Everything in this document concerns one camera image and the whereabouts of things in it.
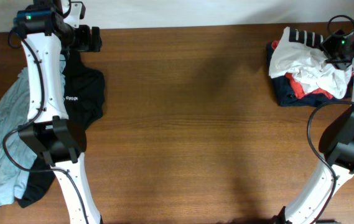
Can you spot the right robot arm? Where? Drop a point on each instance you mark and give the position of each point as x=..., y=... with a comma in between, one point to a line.
x=336, y=165

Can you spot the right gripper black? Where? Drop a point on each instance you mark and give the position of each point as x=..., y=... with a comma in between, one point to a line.
x=327, y=44

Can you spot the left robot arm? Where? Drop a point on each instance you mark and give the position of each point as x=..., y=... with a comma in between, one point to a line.
x=46, y=28

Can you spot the white t-shirt black print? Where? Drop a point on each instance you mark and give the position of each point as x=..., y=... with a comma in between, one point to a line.
x=333, y=80

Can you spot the red folded shirt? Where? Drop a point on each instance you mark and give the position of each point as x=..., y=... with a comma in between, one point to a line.
x=300, y=64

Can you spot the navy folded garment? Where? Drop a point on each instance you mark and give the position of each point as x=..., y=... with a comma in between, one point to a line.
x=284, y=93

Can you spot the black t-shirt white logo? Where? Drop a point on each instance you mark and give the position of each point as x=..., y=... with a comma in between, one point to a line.
x=83, y=99

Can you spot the light blue-grey shirt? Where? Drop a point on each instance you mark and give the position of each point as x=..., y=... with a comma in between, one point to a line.
x=17, y=185

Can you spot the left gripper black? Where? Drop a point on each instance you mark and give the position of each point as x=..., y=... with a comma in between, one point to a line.
x=84, y=45

